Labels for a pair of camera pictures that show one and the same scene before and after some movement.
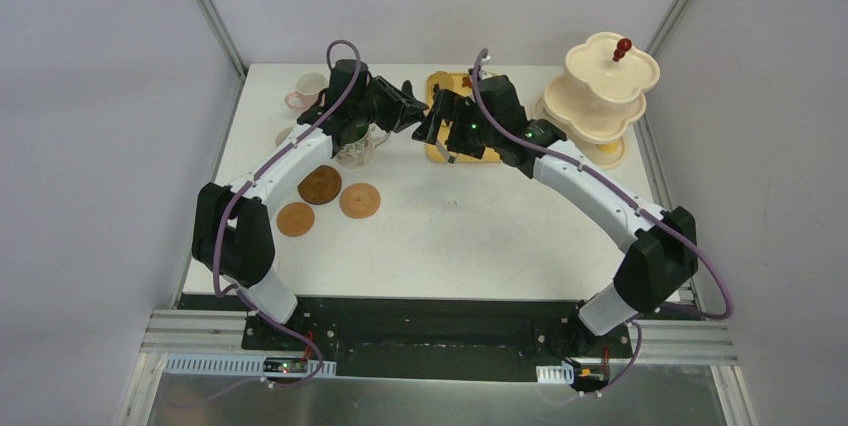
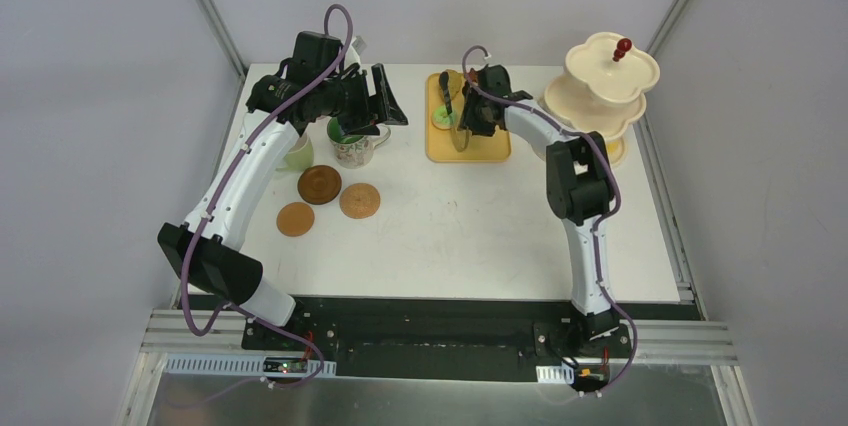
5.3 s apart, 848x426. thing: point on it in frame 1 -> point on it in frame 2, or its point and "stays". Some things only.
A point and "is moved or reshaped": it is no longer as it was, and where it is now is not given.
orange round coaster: (295, 219) stays
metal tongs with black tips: (449, 158) is moved or reshaped
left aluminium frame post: (207, 7) stays
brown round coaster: (360, 200) stays
